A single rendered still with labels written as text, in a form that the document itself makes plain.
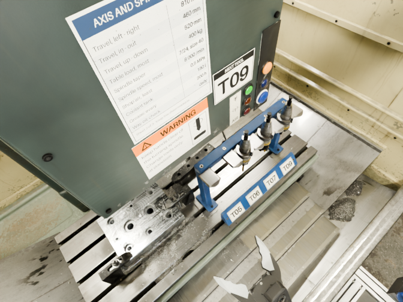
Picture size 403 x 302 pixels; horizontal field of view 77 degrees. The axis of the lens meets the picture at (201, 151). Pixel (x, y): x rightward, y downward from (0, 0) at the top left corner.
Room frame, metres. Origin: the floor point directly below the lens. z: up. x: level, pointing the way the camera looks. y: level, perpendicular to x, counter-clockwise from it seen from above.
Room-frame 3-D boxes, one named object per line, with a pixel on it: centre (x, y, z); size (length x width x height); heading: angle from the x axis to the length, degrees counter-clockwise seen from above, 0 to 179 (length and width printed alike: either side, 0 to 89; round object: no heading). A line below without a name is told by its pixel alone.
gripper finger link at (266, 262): (0.12, -0.12, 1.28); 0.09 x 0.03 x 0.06; 176
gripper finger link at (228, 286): (0.06, -0.02, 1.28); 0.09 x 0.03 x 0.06; 68
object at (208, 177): (0.40, -0.02, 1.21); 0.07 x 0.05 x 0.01; 32
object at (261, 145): (0.52, -0.20, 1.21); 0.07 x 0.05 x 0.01; 32
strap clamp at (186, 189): (0.45, 0.13, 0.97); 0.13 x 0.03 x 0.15; 122
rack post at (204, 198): (0.45, 0.01, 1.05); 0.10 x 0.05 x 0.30; 32
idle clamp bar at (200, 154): (0.63, 0.05, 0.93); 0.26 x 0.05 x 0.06; 127
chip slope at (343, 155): (0.76, -0.35, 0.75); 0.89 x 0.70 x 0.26; 32
